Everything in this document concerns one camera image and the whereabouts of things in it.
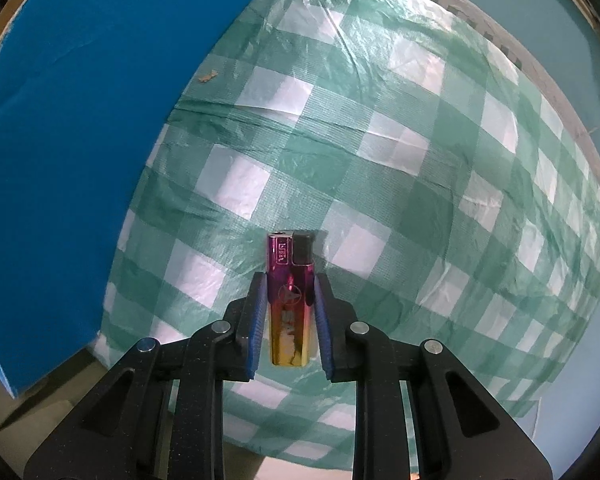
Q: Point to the brown crumb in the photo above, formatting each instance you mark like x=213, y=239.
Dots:
x=208, y=77

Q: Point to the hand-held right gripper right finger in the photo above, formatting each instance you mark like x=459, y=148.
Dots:
x=322, y=325

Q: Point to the blue cardboard box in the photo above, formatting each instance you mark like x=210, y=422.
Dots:
x=80, y=135

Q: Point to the green checked tablecloth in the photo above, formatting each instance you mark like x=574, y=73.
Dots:
x=480, y=17

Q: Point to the iridescent lighter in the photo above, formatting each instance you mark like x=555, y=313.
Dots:
x=290, y=320

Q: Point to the green checked plastic sheet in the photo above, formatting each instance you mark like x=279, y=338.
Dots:
x=380, y=160

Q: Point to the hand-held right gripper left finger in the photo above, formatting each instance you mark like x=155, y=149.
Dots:
x=260, y=320

